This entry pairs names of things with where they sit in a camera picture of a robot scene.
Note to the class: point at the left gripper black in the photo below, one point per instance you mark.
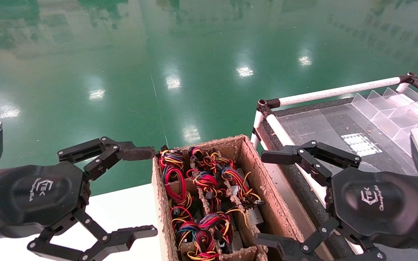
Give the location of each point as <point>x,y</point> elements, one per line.
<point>35,192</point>

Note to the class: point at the black pipe joint connector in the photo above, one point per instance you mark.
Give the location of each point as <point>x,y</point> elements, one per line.
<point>267,107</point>
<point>412,79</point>

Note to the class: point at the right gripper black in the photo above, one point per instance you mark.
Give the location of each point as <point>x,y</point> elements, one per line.
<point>372,203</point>

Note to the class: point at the clear acrylic divider tray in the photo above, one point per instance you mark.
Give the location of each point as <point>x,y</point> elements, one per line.
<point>314,127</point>

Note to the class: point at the worn cardboard box with dividers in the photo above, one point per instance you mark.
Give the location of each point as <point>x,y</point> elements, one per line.
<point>267,195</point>

